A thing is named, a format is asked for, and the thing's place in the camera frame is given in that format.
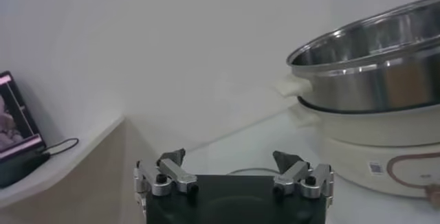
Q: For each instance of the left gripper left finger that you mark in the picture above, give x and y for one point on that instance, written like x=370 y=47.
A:
x=175 y=174

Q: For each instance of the black laptop beside mouse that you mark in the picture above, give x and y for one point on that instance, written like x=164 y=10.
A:
x=17 y=122

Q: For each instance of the white electric cooker pot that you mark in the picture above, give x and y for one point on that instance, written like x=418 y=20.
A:
x=361 y=132

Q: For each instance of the black computer mouse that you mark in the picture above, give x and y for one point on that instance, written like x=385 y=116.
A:
x=20 y=168

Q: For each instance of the round glass pot lid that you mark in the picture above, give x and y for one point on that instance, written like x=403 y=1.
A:
x=252 y=169

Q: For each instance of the stainless steel steamer basket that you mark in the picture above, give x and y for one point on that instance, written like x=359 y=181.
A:
x=378 y=84

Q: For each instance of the white side table with mouse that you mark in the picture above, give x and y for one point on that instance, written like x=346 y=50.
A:
x=68 y=163

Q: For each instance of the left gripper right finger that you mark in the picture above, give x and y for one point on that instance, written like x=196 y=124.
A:
x=295 y=174

